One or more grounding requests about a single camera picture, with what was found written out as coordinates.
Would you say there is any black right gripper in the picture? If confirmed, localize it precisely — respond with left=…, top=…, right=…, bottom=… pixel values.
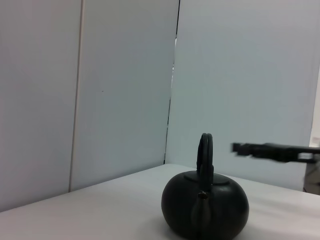
left=230, top=142, right=320, bottom=165

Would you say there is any black round teapot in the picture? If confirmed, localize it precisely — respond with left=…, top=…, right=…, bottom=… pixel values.
left=160, top=132, right=250, bottom=240

